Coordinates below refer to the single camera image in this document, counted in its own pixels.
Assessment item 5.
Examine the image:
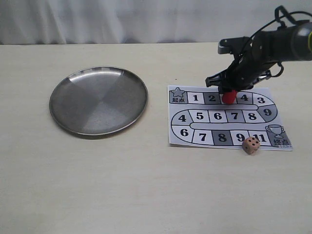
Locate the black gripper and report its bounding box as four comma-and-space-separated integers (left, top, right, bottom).
205, 52, 273, 95

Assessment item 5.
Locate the red cylinder game piece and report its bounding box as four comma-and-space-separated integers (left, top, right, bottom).
222, 90, 237, 104

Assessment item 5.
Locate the wooden die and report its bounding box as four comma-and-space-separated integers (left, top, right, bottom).
242, 136, 260, 155

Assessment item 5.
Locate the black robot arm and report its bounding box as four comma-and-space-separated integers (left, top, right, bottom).
205, 22, 312, 94

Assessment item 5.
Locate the paper game board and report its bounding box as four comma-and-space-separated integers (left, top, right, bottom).
168, 85, 293, 151

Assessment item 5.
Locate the round metal plate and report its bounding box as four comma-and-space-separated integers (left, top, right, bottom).
49, 66, 148, 138

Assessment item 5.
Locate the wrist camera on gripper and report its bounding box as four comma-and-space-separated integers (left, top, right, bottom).
217, 37, 249, 55

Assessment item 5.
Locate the black cable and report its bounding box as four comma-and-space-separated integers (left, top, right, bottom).
240, 5, 312, 77

